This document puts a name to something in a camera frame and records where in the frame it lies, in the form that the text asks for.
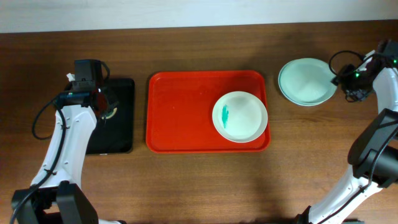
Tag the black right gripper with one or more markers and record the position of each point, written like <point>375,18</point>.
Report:
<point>338,80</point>

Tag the white plate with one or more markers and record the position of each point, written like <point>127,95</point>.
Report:
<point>240,117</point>

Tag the black plastic tray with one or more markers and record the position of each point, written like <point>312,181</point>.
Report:
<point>121,130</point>

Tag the red serving tray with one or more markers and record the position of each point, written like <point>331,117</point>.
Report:
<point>180,106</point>

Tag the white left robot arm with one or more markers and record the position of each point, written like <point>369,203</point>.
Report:
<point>55,194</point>

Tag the green yellow sponge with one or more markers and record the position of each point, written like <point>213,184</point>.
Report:
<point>109,114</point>

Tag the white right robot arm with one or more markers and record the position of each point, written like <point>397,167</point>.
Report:
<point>372,161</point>

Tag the light blue plate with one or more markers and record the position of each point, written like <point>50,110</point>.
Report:
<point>289,98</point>

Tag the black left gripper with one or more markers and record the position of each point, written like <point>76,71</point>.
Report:
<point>113,102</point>

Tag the light green plate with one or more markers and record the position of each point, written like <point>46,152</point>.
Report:
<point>306,81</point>

